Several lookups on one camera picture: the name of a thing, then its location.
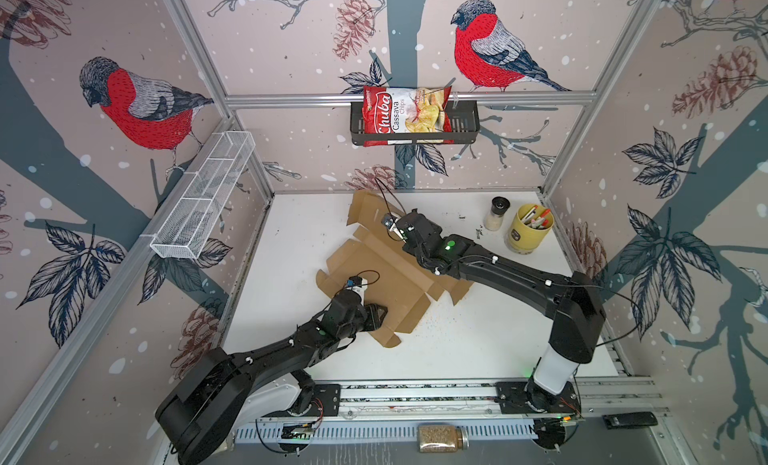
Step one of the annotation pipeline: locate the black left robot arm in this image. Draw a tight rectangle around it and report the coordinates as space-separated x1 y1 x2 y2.
155 275 388 464

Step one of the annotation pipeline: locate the yellow pen cup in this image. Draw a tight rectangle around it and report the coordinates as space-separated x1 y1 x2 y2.
504 204 554 255

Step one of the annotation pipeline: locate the brown grain glass jar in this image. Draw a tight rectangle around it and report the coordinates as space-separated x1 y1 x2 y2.
417 424 469 453

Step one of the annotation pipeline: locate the white wire mesh shelf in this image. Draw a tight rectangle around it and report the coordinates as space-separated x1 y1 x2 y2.
150 131 255 260

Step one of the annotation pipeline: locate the brown cardboard box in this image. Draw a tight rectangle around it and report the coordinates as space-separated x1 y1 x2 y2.
316 191 472 348

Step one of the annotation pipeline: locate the red cassava chips bag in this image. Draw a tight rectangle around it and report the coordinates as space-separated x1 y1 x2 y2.
362 86 452 135

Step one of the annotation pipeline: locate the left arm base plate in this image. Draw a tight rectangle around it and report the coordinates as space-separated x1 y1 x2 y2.
287 384 341 418

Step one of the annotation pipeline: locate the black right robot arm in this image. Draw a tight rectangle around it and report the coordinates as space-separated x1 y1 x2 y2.
382 209 606 413

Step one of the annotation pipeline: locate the black lid spice shaker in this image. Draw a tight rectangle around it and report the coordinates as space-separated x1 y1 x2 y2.
483 196 510 232

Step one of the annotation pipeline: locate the black remote device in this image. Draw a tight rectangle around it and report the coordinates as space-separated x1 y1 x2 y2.
602 411 658 430

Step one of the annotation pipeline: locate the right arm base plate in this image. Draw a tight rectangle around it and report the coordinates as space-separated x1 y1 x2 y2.
495 380 581 415

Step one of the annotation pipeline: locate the black wall basket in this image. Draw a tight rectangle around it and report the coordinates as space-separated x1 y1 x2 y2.
350 101 480 146

